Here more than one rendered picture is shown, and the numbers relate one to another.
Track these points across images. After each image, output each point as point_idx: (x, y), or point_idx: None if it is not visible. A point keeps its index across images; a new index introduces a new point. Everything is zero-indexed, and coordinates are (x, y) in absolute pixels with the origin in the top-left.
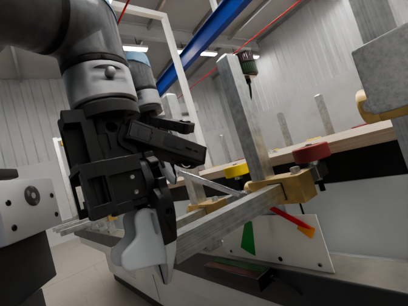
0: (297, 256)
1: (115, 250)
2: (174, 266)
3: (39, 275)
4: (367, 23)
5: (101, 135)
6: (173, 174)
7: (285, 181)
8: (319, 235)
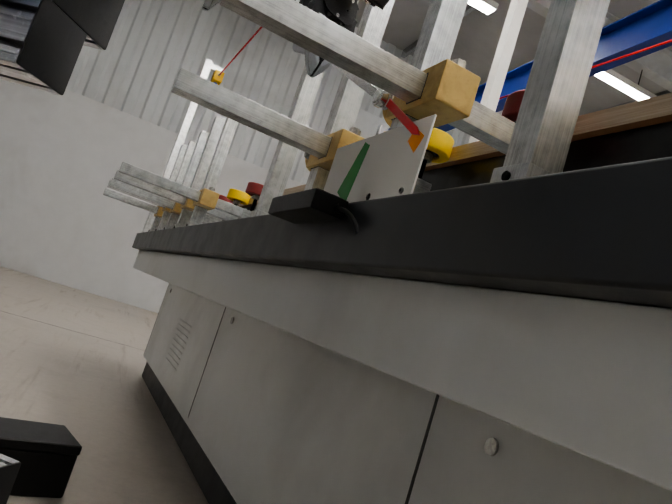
0: (386, 186)
1: None
2: (241, 250)
3: (92, 21)
4: None
5: None
6: (318, 58)
7: (433, 69)
8: (422, 145)
